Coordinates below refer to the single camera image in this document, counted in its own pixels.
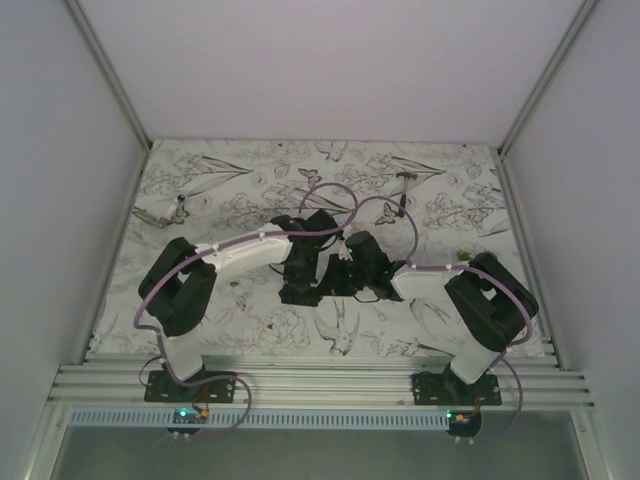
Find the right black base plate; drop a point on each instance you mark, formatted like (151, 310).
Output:
(440, 389)

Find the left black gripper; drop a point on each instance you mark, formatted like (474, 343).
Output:
(310, 279)

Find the small circuit board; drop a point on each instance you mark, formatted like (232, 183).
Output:
(462, 417)
(190, 416)

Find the metal clip with blue bead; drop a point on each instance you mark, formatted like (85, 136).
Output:
(175, 213)

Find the left small circuit board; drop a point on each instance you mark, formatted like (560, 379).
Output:
(190, 416)

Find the green plastic connector part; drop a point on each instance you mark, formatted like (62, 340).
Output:
(464, 256)

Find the small black hammer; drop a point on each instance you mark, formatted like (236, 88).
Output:
(406, 177)

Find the right small circuit board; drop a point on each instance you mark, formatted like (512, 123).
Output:
(462, 417)

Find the grey slotted cable duct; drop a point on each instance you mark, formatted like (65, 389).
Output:
(266, 419)

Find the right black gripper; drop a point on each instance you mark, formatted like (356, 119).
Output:
(331, 284)

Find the aluminium rail frame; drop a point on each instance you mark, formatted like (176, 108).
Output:
(537, 384)

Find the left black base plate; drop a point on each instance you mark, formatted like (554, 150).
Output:
(161, 388)

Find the black fuse box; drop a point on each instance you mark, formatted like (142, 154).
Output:
(307, 296)

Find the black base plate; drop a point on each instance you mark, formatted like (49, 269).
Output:
(161, 388)
(440, 389)

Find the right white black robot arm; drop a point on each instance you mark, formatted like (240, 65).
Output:
(493, 305)

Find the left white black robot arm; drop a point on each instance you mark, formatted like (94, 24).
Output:
(176, 291)

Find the floral patterned table mat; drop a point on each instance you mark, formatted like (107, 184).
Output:
(234, 187)

